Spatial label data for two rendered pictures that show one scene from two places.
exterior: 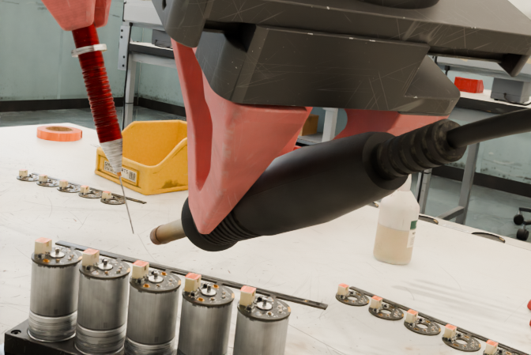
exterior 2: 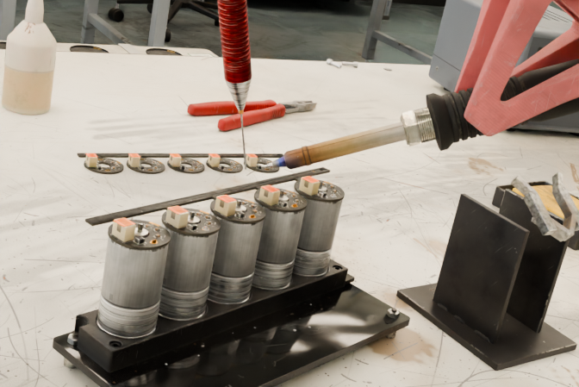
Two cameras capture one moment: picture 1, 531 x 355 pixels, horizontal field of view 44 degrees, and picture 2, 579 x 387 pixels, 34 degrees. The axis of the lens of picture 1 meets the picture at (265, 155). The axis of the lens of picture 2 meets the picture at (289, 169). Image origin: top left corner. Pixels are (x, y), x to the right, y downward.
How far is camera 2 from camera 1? 0.43 m
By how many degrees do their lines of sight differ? 66
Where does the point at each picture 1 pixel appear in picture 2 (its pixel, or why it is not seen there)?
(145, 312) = (256, 242)
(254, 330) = (336, 210)
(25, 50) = not seen: outside the picture
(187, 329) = (286, 238)
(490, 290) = (141, 109)
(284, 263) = not seen: outside the picture
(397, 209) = (45, 48)
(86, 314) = (200, 276)
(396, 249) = (45, 95)
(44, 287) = (158, 271)
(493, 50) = not seen: outside the picture
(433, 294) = (127, 132)
